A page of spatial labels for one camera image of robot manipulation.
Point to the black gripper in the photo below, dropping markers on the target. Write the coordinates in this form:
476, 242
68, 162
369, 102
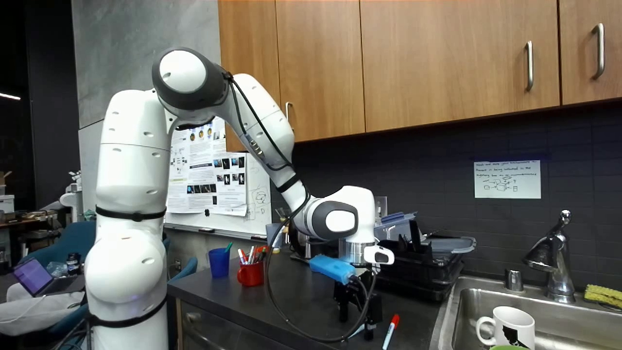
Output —
358, 292

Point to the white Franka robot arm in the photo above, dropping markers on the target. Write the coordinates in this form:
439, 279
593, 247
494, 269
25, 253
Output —
128, 195

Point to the red mug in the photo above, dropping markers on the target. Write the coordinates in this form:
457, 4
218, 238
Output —
251, 275

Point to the white mug black print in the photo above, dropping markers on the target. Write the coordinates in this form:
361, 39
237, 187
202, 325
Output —
507, 327

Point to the red capped white marker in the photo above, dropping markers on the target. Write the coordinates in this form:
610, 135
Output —
391, 331

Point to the clear plastic container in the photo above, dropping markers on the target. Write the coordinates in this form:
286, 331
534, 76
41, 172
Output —
395, 224

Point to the translucent pale blue cup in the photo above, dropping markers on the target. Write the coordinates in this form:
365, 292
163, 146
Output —
272, 236

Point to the white blue-print marker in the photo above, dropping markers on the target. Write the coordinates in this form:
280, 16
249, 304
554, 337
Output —
243, 255

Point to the teal marker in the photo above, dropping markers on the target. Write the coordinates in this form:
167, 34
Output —
227, 247

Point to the blue plastic cup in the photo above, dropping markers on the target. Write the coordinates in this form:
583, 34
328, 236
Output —
220, 265

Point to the whiteboard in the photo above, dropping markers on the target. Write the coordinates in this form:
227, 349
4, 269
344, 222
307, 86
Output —
258, 195

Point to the small metal cylinder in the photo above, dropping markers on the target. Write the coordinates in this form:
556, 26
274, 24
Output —
513, 281

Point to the paper sheet with photos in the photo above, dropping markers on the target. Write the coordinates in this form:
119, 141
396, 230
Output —
231, 185

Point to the chrome faucet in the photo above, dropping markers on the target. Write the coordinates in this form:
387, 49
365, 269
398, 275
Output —
552, 259

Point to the stainless steel sink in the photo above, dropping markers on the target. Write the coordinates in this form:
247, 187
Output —
569, 323

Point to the printed white paper sheet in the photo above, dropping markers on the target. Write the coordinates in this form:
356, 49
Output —
194, 162

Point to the yellow green-backed sponge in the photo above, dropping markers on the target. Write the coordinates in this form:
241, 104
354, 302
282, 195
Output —
602, 296

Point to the wooden upper cabinet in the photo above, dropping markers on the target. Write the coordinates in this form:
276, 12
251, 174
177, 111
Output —
420, 59

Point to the blue chair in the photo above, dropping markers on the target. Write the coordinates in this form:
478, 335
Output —
70, 244

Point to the white fabric heap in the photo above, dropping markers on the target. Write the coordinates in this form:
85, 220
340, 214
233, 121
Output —
39, 312

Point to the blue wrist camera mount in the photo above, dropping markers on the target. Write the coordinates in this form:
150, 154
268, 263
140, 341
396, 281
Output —
330, 269

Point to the white paper wall note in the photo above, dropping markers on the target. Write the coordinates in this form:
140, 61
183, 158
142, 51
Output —
507, 179

